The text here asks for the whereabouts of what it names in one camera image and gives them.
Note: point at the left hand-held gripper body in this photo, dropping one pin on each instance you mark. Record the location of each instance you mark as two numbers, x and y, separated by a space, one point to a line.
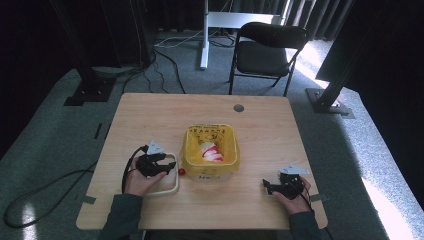
148 165

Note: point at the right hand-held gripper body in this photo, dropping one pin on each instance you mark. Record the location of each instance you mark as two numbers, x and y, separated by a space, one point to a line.
291 186

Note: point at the yellow toy pot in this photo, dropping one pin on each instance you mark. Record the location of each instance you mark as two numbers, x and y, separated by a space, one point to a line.
193 150

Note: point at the person's right hand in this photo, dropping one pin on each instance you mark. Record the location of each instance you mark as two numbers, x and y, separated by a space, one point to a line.
298 205

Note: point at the person's left hand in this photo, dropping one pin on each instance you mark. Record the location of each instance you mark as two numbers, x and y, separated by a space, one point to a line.
140 185

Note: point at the grey tape piece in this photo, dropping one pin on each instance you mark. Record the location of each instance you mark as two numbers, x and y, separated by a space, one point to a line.
319 197
88 199

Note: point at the red and white crumpled wrapper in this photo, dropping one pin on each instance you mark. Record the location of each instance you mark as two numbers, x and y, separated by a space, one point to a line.
211 151

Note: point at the grey table grommet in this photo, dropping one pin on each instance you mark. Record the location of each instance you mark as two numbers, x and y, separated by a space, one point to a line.
238 108

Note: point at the black metal stand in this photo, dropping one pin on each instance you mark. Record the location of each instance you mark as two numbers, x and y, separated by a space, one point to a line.
328 103
90 91

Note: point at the black folding chair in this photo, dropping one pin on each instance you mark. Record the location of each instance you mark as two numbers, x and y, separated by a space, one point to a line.
263 58

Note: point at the grey curtain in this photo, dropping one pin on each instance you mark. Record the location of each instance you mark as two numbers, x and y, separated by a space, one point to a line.
320 18

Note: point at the white desk frame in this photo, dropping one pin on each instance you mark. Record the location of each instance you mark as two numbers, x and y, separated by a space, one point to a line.
204 43

